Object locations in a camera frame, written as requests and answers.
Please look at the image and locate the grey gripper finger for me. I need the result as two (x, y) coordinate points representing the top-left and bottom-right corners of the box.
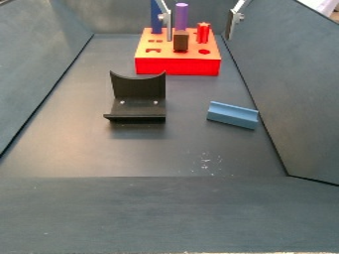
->
(226, 0), (247, 41)
(157, 0), (173, 42)

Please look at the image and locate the light blue arch object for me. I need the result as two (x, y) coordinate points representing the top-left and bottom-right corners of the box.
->
(207, 101), (258, 130)

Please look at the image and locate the red peg board base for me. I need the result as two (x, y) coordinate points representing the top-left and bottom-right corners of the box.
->
(134, 28), (222, 75)

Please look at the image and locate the black curved fixture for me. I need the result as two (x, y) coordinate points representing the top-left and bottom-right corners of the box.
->
(103, 72), (167, 122)

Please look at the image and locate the dark blue rectangular peg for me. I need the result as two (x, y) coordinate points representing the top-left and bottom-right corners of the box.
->
(150, 0), (163, 34)

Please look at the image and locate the purple cylinder peg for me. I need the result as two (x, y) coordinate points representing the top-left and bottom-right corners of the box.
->
(175, 2), (189, 31)

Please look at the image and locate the red star peg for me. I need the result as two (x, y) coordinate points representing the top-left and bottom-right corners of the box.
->
(197, 22), (211, 44)

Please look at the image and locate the brown hexagonal peg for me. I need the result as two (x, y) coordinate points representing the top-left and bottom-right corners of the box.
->
(174, 30), (190, 52)

